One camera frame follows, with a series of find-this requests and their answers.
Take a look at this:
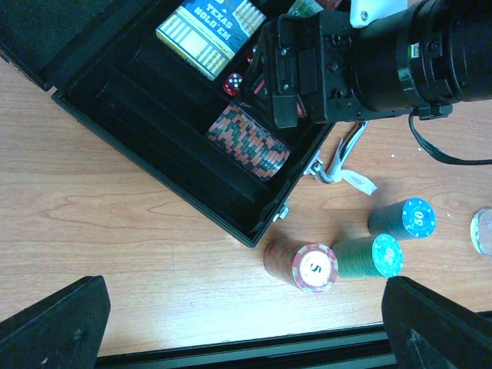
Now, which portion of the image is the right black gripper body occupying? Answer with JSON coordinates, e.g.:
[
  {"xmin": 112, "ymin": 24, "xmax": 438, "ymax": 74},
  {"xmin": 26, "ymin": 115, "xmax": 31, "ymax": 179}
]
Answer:
[{"xmin": 295, "ymin": 9, "xmax": 369, "ymax": 124}]

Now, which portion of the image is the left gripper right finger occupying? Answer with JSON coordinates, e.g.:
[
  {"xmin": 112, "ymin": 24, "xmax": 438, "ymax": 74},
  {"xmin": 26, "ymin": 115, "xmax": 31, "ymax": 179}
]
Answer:
[{"xmin": 381, "ymin": 277, "xmax": 491, "ymax": 368}]

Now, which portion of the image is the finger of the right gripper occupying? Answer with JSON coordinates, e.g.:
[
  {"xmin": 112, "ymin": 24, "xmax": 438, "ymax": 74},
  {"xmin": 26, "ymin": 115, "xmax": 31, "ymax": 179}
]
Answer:
[{"xmin": 245, "ymin": 14, "xmax": 319, "ymax": 129}]

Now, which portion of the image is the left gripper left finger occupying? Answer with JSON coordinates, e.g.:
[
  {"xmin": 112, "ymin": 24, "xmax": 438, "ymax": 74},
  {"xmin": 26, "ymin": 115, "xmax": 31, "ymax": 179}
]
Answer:
[{"xmin": 1, "ymin": 276, "xmax": 111, "ymax": 368}]

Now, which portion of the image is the red die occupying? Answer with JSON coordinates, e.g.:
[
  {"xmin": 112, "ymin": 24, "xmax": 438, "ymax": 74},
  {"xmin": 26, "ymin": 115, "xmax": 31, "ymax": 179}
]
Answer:
[
  {"xmin": 222, "ymin": 72, "xmax": 243, "ymax": 97},
  {"xmin": 246, "ymin": 45, "xmax": 257, "ymax": 65}
]

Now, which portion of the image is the dark green poker chip stack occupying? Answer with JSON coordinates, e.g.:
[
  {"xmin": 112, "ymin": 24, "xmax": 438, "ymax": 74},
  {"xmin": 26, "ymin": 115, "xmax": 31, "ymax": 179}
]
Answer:
[{"xmin": 287, "ymin": 0, "xmax": 324, "ymax": 18}]

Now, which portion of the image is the blue yellow card deck box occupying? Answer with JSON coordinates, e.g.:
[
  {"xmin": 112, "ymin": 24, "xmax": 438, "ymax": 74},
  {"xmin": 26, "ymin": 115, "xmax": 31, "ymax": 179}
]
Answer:
[{"xmin": 155, "ymin": 0, "xmax": 266, "ymax": 81}]

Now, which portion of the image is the clear round dealer button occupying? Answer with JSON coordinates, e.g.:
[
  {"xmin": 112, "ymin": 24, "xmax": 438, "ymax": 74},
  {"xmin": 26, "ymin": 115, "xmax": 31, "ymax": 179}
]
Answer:
[{"xmin": 470, "ymin": 207, "xmax": 492, "ymax": 258}]

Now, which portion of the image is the black poker set case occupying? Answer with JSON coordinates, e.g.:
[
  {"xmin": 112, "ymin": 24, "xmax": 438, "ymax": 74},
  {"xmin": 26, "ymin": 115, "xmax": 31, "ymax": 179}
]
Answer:
[{"xmin": 1, "ymin": 1, "xmax": 330, "ymax": 248}]

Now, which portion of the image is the black triangular dealer badge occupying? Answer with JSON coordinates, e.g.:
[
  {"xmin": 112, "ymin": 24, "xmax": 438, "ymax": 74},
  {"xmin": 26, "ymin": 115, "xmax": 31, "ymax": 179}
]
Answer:
[{"xmin": 253, "ymin": 75, "xmax": 308, "ymax": 118}]

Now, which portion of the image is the red poker chip stack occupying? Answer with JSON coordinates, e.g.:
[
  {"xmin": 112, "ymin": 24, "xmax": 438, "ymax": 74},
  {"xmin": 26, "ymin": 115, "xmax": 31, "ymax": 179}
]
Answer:
[{"xmin": 317, "ymin": 0, "xmax": 343, "ymax": 10}]

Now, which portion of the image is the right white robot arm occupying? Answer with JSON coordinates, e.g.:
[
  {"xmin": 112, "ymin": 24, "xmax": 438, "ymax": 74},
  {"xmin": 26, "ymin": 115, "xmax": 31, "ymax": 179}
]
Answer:
[{"xmin": 241, "ymin": 1, "xmax": 491, "ymax": 128}]

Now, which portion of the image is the light green poker chip stack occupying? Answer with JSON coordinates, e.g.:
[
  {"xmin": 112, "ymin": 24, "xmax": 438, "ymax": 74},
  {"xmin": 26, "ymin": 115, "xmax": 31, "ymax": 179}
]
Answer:
[{"xmin": 331, "ymin": 234, "xmax": 404, "ymax": 279}]

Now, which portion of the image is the light blue poker chip stack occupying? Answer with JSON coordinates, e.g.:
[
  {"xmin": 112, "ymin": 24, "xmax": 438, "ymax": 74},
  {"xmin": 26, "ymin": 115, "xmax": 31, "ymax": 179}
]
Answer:
[{"xmin": 368, "ymin": 198, "xmax": 437, "ymax": 240}]

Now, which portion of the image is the orange white poker chip stack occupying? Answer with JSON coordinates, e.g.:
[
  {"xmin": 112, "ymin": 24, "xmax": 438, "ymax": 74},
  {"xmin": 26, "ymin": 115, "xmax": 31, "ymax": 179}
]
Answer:
[{"xmin": 263, "ymin": 238, "xmax": 338, "ymax": 294}]

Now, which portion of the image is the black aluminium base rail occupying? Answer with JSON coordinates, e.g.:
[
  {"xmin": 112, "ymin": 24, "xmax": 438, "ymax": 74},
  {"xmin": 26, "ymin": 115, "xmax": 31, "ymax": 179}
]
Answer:
[{"xmin": 95, "ymin": 324, "xmax": 398, "ymax": 368}]

